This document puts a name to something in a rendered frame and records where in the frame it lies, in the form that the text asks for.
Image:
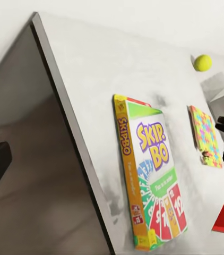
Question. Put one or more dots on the jigsaw puzzle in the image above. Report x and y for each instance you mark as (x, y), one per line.
(206, 137)

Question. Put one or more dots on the tennis ball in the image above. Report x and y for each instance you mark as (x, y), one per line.
(203, 63)

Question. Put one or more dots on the desk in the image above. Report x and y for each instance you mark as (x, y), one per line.
(65, 191)

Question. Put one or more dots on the board game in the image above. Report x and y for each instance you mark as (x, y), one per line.
(156, 206)

